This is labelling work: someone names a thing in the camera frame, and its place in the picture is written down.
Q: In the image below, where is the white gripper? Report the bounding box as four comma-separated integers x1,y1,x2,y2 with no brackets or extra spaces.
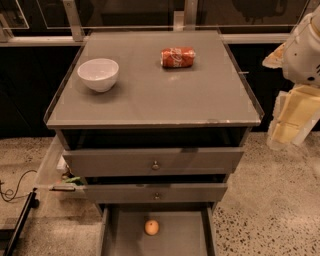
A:
262,6,320,150

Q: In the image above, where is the orange fruit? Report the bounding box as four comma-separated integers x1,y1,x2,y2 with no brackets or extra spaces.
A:
144,220,159,236

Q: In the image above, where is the grey top drawer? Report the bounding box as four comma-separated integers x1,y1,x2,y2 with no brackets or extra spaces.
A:
63,147,243,177

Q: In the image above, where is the grey drawer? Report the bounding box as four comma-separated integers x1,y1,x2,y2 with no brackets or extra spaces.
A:
63,147,243,177
97,203,218,256
84,183,227,204

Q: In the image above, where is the grey drawer cabinet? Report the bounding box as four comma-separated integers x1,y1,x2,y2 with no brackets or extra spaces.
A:
43,29,265,256

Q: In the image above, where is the grey middle drawer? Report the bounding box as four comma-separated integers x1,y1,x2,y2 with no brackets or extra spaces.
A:
84,183,227,204

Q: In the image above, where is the grey bottom drawer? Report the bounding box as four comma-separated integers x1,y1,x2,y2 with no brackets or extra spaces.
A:
97,203,218,256

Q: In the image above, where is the red soda can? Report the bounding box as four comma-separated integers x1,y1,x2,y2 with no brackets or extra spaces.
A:
160,47,196,68

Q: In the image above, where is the white ceramic bowl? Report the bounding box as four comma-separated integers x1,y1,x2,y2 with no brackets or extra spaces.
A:
77,58,119,92

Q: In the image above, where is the clear plastic bin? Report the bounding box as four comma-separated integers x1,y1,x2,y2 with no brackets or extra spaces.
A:
34,137,86,200

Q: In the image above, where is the black stand leg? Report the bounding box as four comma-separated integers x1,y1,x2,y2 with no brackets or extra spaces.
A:
2,189,39,256

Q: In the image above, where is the metal railing frame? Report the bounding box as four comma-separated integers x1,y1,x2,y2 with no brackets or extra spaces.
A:
0,0,320,48

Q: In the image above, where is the black cable on floor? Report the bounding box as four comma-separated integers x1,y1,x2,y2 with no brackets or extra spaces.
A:
0,169,38,203

